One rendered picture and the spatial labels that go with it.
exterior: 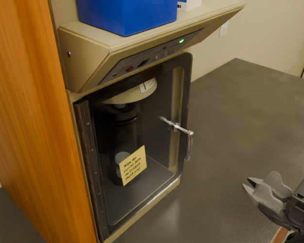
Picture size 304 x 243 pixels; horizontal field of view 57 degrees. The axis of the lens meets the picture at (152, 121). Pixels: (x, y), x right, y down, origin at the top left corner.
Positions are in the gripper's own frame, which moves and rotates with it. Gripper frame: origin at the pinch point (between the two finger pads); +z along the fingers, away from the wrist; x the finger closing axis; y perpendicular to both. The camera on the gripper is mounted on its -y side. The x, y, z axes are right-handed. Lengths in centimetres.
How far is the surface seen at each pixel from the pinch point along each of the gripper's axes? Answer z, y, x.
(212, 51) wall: 66, -11, -85
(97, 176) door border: 21.5, 6.8, 25.0
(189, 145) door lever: 16.6, 2.9, 0.9
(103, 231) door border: 21.5, -11.3, 25.7
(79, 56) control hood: 17.6, 33.7, 26.9
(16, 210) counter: 50, -20, 36
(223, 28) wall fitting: 65, 1, -93
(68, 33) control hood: 19.6, 36.2, 26.9
